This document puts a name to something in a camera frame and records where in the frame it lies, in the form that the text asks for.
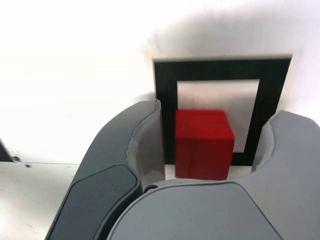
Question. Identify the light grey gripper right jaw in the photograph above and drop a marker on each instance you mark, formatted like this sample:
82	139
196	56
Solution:
200	215

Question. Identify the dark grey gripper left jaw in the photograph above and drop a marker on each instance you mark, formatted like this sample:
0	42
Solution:
107	155

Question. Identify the red cube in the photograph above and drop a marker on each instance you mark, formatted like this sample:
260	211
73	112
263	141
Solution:
202	150

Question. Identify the black tape square outline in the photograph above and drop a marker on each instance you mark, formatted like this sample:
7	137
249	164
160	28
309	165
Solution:
166	75

